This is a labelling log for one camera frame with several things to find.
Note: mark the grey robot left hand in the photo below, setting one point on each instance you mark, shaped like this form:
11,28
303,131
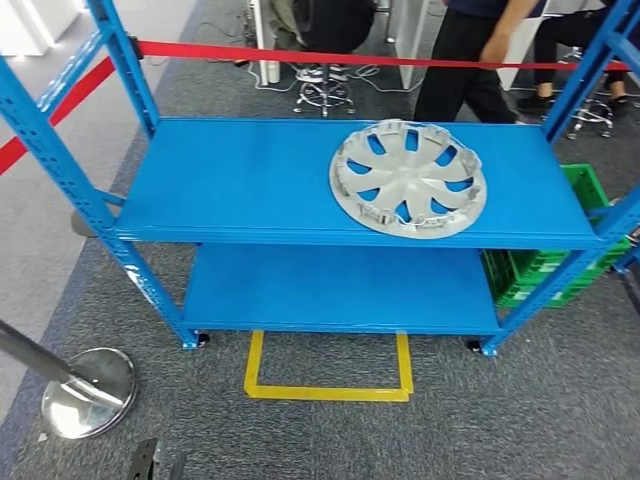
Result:
177,467

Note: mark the blue metal shelf rack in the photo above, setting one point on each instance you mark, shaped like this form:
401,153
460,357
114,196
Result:
250,179

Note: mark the yellow floor tape outline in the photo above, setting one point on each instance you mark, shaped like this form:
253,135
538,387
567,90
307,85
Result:
324,393

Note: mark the short red barrier belt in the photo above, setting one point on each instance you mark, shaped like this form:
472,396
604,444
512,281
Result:
10,156

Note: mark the silver wheel hubcap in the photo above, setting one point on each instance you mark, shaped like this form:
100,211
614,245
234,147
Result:
407,175

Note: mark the chrome base stool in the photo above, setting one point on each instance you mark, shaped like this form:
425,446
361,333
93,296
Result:
324,93

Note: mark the long red barrier belt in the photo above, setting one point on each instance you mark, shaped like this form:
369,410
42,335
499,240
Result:
250,53

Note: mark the seated person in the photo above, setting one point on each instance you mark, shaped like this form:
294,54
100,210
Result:
330,23

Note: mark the green plastic crate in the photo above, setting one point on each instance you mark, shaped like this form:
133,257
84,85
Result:
525,278
585,189

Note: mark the narrow white desk panel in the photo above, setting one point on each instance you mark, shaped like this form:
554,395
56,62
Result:
410,33

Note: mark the walking person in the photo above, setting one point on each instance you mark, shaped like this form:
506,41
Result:
460,73

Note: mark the chrome chair base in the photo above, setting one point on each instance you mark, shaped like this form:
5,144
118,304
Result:
590,119

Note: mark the person on chair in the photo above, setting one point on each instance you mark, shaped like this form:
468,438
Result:
564,33

